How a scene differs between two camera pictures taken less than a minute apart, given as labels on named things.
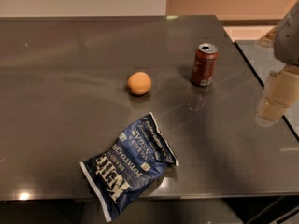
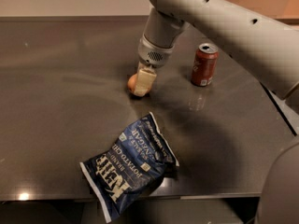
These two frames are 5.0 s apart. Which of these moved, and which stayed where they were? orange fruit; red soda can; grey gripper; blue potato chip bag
Moved: grey gripper
Stayed: blue potato chip bag; red soda can; orange fruit
